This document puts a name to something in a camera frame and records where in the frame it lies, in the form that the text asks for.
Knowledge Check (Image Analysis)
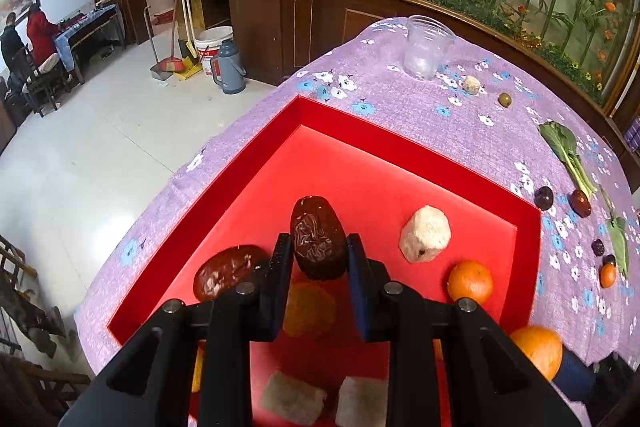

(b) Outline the wooden chair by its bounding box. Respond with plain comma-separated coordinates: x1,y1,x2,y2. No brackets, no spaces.
15,44,68,118

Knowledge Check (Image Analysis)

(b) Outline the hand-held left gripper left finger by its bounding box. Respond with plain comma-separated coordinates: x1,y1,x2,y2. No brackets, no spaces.
57,232,296,427

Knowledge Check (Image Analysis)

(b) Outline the long sugarcane piece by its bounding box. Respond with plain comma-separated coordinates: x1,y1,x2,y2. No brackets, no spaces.
260,369,328,426
335,375,390,427

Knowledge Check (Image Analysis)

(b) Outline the blue covered table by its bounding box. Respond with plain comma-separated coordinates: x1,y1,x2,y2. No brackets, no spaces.
54,4,126,82

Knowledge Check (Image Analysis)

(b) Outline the yellow broom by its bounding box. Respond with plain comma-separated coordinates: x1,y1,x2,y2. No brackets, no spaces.
172,0,203,80

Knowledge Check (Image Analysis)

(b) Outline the short sugarcane piece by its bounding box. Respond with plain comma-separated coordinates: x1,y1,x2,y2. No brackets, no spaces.
398,205,452,264

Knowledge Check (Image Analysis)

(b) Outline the large green leaf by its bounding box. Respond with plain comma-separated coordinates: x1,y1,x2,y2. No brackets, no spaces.
600,187,631,280

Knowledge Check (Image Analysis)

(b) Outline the red broom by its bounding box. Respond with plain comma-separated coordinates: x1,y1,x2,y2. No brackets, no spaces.
162,0,187,74

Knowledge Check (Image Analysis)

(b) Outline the purple floral tablecloth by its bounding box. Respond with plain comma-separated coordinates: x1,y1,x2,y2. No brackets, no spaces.
75,16,640,427

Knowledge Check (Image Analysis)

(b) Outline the bok choy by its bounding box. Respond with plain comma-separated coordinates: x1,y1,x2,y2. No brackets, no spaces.
538,121,598,201

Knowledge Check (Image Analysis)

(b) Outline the dark wooden furniture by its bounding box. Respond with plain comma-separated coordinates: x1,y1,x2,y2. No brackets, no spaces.
0,234,93,427

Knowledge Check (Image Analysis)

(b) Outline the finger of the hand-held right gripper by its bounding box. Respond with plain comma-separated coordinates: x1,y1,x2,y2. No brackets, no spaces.
554,351,598,404

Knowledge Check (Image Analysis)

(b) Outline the white bucket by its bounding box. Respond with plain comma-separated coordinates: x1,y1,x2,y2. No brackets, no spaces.
194,26,234,75

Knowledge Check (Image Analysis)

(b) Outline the grey dustpan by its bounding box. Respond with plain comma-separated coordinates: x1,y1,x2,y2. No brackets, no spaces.
144,6,176,80

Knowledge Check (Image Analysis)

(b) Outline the red box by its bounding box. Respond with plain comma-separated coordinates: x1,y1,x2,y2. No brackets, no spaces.
106,95,543,427

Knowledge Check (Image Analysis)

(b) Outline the grey thermos jug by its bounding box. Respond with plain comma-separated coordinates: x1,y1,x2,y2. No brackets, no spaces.
210,38,246,95

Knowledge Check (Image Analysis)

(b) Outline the red date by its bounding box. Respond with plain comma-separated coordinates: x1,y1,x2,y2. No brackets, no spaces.
571,189,592,218
193,245,271,302
290,195,348,281

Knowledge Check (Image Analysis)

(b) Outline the clear plastic cup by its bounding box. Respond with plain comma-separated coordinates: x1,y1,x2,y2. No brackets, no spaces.
403,15,457,80

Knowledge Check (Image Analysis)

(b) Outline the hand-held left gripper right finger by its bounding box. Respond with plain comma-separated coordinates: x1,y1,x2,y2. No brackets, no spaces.
346,233,583,427

